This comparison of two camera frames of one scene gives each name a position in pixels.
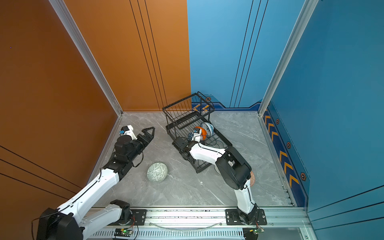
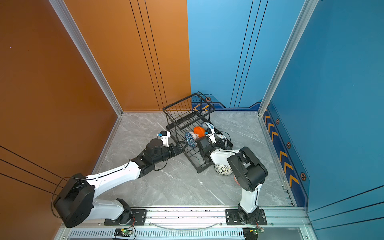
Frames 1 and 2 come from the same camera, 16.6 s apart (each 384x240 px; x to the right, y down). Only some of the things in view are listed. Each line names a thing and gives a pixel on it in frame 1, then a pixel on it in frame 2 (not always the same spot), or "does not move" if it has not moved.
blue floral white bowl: (208, 128) does not move
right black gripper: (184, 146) -> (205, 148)
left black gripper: (147, 139) -> (178, 149)
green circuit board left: (123, 232) does not move
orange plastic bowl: (204, 132) does not move
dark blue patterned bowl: (190, 136) does not move
